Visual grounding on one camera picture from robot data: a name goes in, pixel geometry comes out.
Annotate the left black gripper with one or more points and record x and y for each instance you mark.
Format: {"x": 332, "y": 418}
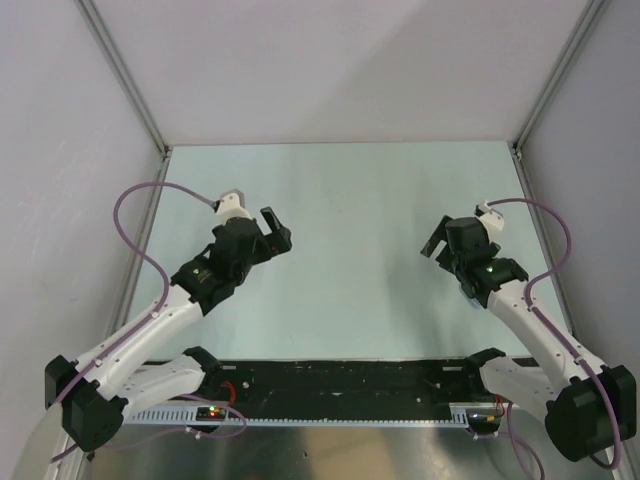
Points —
{"x": 275, "y": 243}

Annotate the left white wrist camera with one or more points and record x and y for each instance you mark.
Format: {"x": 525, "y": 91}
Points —
{"x": 231, "y": 205}

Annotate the right aluminium frame post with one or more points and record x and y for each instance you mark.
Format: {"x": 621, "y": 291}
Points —
{"x": 568, "y": 56}

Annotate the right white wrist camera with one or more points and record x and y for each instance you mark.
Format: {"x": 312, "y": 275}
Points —
{"x": 492, "y": 220}

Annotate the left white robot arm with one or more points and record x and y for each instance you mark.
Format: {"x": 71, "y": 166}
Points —
{"x": 101, "y": 388}

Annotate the left aluminium frame post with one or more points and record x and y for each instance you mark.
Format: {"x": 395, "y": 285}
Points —
{"x": 101, "y": 33}

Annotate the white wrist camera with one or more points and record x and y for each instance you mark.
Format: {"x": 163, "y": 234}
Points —
{"x": 492, "y": 220}
{"x": 231, "y": 205}

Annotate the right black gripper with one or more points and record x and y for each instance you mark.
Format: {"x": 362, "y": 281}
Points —
{"x": 439, "y": 234}

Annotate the aluminium frame post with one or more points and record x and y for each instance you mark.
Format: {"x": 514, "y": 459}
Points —
{"x": 568, "y": 56}
{"x": 101, "y": 33}

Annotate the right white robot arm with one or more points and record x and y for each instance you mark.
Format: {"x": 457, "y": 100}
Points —
{"x": 585, "y": 405}

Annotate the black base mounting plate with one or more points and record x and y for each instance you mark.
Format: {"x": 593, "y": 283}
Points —
{"x": 344, "y": 391}

